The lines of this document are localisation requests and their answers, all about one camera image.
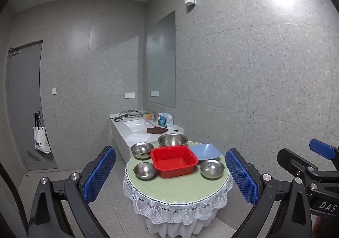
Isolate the wall mirror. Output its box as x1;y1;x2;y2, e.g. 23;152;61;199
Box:
146;10;176;108

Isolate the small patterned steel bowl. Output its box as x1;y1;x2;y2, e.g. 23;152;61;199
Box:
131;142;154;159

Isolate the black cable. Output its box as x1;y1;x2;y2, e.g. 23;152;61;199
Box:
114;110;143;122

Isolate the green round table mat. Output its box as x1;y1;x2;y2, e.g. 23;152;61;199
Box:
125;141;233;204

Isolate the white plastic bag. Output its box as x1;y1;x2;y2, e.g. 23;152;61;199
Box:
158;112;174;127

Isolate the white folded towel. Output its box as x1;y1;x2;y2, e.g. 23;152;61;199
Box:
127;133;149;142

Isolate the large steel bowl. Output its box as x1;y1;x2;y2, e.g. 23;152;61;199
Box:
157;133;189;147

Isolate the blue square plate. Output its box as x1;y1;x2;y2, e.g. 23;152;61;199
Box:
189;143;221;162

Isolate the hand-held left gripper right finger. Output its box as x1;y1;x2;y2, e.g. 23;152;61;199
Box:
225;148;313;238

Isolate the red plastic basin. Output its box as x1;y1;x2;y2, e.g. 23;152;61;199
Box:
151;145;199;178

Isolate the white sink counter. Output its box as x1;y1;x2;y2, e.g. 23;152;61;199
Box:
110;110;184;163

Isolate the grey door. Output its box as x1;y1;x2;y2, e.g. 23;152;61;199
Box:
6;40;59;171

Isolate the white tote bag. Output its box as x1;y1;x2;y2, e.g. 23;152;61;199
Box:
33;117;51;154

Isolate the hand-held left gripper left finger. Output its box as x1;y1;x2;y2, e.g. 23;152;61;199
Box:
28;146;117;238

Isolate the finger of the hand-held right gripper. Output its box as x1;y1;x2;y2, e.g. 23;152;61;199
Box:
277;148;322;183
309;139;339;160

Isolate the round table with lace cloth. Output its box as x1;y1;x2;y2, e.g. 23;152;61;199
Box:
122;172;233;237

